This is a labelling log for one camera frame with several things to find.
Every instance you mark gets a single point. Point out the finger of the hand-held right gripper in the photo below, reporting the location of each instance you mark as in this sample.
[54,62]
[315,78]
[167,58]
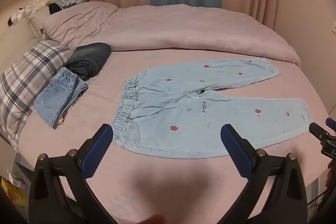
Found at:
[319,131]
[331,124]

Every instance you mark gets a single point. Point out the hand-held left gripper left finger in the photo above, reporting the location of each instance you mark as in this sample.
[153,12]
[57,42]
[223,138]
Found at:
[96,153]

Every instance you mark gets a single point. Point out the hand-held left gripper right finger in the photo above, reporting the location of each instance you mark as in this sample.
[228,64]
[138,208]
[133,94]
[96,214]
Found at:
[234,151]

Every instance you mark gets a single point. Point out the light blue strawberry pants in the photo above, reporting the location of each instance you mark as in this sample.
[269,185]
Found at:
[210,113]

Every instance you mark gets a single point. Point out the folded blue denim pants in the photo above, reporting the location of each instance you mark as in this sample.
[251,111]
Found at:
[56,98]

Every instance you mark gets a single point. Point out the person's right hand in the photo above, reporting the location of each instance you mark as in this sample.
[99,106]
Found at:
[331,174]

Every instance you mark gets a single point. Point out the pink bed sheet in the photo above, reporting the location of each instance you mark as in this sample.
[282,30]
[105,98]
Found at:
[86,113]

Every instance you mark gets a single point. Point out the yellow box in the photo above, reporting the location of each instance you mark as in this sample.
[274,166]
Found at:
[11,193]

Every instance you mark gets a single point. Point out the folded dark grey garment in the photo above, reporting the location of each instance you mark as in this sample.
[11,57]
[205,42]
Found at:
[88,60]

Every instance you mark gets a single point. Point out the large plaid pillow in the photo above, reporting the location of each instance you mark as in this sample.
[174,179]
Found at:
[29,74]

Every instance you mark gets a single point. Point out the pink duvet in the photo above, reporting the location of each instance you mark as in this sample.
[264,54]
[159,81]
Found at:
[170,27]

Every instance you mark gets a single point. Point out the beige headboard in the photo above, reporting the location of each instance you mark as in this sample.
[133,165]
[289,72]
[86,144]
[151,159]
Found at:
[14,37]

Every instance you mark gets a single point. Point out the beige pillow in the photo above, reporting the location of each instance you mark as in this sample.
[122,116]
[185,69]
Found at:
[38,20]

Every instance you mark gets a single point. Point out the small plaid pillow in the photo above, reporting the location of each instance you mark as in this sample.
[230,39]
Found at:
[65,2]

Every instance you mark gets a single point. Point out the black and white plush toy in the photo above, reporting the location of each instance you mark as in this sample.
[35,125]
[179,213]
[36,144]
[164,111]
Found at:
[15,16]

